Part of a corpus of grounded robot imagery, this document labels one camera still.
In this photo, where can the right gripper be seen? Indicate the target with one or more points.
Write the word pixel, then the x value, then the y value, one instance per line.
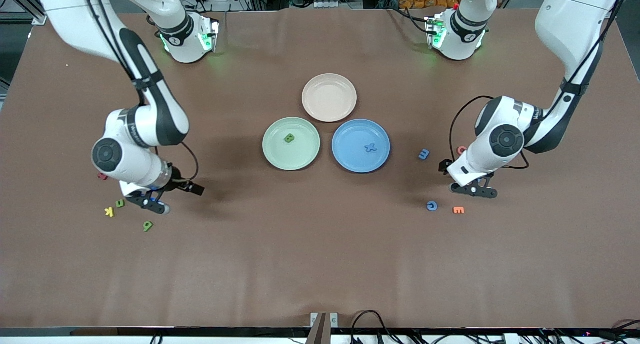
pixel 179 184

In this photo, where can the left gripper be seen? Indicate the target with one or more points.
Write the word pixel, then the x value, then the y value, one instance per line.
pixel 443 166

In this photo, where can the green foam letter g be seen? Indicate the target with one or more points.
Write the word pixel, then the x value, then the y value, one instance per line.
pixel 148 226

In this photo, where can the blue foam letter c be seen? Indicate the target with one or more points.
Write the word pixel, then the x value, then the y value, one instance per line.
pixel 428 206

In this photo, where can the blue foam letter m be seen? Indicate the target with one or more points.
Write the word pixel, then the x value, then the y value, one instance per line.
pixel 424 154

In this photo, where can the blue foam letter x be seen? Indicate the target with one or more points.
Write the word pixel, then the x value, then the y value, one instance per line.
pixel 370 147

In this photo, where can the green foam letter B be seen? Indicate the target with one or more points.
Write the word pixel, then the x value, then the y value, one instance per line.
pixel 289 138

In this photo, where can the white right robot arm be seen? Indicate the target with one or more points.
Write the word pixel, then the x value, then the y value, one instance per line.
pixel 75 14

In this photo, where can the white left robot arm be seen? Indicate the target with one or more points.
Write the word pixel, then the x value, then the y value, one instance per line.
pixel 575 19

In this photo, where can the orange foam letter E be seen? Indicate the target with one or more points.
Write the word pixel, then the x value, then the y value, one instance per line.
pixel 458 210

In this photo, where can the yellow foam letter k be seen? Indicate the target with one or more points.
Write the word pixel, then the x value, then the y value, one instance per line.
pixel 109 212

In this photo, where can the blue plate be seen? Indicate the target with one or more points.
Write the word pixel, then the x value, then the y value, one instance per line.
pixel 352 156

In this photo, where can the light green plate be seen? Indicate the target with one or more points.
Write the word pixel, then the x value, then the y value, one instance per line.
pixel 280 154

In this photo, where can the brown table mat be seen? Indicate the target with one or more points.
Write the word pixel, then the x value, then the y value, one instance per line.
pixel 320 259

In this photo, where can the pale pink plate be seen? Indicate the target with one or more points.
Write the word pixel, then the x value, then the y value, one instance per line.
pixel 329 98

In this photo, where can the long white socket strip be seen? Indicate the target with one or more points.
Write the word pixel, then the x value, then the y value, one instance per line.
pixel 327 4

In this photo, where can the black table edge rail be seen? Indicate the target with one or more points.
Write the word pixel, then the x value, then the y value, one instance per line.
pixel 150 332

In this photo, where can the metal bracket with brown post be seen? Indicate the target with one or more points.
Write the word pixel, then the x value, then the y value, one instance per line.
pixel 324 326

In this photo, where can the aluminium frame profile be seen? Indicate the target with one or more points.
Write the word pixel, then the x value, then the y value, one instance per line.
pixel 39 19

